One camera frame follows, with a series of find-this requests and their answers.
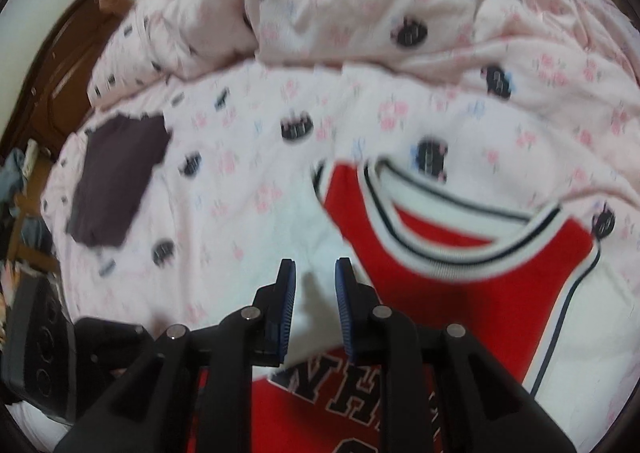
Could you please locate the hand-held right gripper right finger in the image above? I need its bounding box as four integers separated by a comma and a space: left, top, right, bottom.
334, 257, 581, 453

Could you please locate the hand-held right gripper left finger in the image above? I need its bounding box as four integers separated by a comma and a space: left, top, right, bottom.
52, 258, 298, 453

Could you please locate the red and white jersey shirt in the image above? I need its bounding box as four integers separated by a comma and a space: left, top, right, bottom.
195, 158, 631, 453

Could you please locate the pink cat print bed sheet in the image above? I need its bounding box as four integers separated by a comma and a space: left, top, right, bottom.
40, 58, 640, 453

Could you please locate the grey blue cloth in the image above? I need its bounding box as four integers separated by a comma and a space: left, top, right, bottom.
0, 148, 31, 206

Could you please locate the dark purple cloth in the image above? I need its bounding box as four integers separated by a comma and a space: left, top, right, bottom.
66, 114, 173, 250

